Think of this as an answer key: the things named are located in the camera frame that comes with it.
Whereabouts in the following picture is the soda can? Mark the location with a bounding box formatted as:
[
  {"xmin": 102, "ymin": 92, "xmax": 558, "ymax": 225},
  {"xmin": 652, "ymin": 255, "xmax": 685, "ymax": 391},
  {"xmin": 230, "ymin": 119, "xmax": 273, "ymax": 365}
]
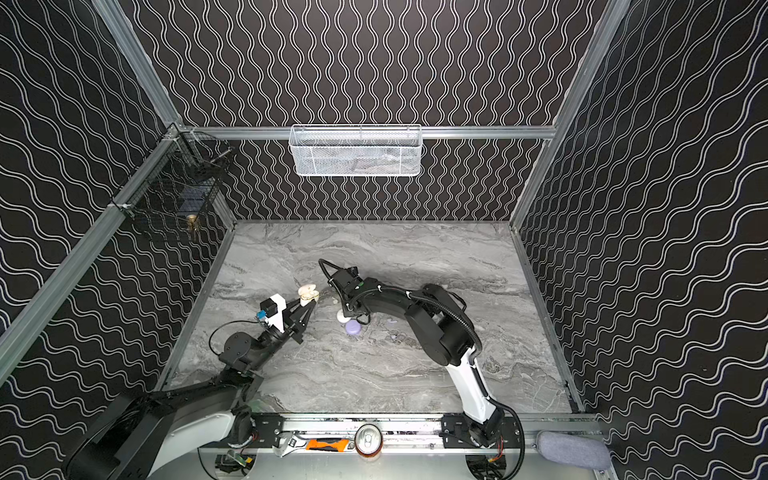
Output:
[{"xmin": 354, "ymin": 423, "xmax": 384, "ymax": 461}]

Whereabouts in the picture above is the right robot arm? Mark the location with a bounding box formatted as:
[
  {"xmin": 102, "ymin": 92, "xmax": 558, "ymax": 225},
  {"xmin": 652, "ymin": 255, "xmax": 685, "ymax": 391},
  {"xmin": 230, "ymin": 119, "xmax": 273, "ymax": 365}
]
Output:
[{"xmin": 329, "ymin": 278, "xmax": 505, "ymax": 447}]

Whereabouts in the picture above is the beige earbud charging case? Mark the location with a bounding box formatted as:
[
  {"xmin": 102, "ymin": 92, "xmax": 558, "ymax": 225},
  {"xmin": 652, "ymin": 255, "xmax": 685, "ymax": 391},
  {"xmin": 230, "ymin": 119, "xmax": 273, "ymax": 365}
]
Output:
[{"xmin": 298, "ymin": 284, "xmax": 320, "ymax": 306}]

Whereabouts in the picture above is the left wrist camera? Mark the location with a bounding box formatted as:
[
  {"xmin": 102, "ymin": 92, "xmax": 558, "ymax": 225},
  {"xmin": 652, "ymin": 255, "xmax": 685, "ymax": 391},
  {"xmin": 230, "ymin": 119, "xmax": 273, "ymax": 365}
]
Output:
[{"xmin": 256, "ymin": 294, "xmax": 287, "ymax": 334}]

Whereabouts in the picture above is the white wire mesh basket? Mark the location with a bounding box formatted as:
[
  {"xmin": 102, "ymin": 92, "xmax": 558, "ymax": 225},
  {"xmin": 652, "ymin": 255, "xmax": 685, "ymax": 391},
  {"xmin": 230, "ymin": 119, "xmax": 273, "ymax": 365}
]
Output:
[{"xmin": 288, "ymin": 124, "xmax": 424, "ymax": 177}]

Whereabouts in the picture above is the purple round earbud case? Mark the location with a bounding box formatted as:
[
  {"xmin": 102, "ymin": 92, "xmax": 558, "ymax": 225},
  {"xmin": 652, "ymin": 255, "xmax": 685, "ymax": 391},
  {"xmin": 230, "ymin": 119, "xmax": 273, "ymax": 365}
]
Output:
[{"xmin": 344, "ymin": 320, "xmax": 362, "ymax": 336}]

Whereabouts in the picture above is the black wire basket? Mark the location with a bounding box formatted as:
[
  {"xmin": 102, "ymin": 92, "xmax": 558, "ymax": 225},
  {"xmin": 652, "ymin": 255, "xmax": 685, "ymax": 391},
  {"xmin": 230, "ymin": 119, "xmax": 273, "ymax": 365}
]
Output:
[{"xmin": 117, "ymin": 131, "xmax": 235, "ymax": 244}]

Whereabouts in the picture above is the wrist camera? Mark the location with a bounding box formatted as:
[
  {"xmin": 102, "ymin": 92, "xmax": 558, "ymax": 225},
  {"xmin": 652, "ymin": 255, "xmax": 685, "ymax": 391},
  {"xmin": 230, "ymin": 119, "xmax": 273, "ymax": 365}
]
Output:
[
  {"xmin": 329, "ymin": 267, "xmax": 364, "ymax": 297},
  {"xmin": 256, "ymin": 294, "xmax": 287, "ymax": 334}
]

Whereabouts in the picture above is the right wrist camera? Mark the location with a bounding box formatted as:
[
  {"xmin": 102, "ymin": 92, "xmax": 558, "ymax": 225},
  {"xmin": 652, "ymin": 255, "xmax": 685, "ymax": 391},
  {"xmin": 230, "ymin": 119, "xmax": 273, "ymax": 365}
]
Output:
[{"xmin": 329, "ymin": 267, "xmax": 364, "ymax": 297}]

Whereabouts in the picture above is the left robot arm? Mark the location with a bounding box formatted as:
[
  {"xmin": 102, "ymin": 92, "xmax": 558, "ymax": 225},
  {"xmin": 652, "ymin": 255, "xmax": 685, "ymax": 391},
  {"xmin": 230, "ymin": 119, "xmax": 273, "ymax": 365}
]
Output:
[{"xmin": 62, "ymin": 299, "xmax": 317, "ymax": 479}]

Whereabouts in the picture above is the orange utility knife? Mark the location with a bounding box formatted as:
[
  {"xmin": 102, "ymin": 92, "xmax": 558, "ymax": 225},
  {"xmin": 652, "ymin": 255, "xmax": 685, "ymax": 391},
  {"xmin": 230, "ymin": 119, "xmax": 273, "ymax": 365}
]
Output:
[{"xmin": 305, "ymin": 438, "xmax": 354, "ymax": 453}]

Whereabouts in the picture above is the white round earbud case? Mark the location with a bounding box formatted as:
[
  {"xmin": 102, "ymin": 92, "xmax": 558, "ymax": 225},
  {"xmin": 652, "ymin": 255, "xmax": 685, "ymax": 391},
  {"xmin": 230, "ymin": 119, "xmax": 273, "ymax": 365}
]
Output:
[{"xmin": 336, "ymin": 309, "xmax": 351, "ymax": 324}]

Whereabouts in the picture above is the adjustable wrench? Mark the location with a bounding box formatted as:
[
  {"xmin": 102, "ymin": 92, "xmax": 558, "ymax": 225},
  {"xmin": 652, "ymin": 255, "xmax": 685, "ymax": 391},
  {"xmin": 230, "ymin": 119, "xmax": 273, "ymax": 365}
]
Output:
[{"xmin": 272, "ymin": 432, "xmax": 309, "ymax": 458}]

